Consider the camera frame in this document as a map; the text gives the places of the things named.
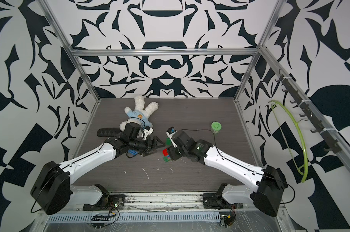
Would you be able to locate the long blue lego brick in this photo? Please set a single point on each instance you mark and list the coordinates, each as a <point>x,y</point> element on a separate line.
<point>133,152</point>

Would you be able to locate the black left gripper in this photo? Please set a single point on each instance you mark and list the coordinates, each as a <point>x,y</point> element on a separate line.
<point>151,148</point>

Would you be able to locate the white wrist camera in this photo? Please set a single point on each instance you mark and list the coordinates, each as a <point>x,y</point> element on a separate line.
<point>170,133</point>
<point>147,131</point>

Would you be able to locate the red lego brick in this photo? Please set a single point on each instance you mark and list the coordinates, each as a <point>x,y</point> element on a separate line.
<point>165,152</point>

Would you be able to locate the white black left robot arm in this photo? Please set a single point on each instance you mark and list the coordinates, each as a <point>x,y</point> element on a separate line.
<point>54,188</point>

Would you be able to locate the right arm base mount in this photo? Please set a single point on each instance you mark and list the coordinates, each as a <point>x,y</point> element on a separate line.
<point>215,200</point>

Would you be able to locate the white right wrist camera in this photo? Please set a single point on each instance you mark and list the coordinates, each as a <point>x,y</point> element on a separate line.
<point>170,133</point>

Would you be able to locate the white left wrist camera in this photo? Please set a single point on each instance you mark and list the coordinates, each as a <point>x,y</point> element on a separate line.
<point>147,131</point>

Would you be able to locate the light green tall lego brick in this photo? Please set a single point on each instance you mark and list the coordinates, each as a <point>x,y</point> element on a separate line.
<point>168,142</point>

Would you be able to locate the green long lego plate brick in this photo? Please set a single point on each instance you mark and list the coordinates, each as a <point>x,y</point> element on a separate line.
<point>167,158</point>

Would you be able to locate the black remote control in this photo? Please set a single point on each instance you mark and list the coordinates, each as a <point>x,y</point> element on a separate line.
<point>108,132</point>

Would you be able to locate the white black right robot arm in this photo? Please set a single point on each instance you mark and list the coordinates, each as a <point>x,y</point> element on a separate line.
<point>264,186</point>

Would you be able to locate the black wall hook rack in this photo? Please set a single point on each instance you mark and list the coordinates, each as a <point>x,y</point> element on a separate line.
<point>309,114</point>

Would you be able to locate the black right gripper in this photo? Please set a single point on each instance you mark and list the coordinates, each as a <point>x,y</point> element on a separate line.
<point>172,155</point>

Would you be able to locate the white teddy bear blue shirt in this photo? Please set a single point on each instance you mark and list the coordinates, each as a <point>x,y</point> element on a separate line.
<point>140,114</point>

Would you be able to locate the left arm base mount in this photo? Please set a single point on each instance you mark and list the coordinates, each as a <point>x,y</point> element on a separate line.
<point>107,201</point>

